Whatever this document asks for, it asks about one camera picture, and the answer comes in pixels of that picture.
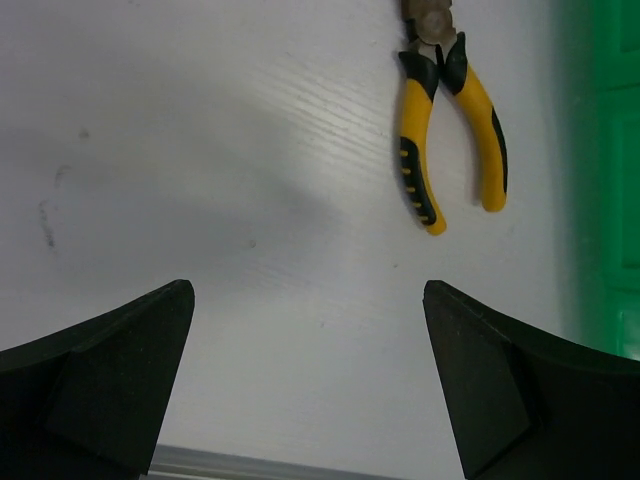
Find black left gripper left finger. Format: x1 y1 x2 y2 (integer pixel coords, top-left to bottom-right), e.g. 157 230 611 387
1 280 195 479

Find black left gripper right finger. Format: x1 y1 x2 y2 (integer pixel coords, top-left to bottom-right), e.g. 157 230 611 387
423 280 639 479

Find yellow combination pliers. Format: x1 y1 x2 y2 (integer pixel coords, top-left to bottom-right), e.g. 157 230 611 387
397 0 509 236

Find green six-compartment organizer tray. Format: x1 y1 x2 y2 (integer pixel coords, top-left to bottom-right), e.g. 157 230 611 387
553 1 639 360

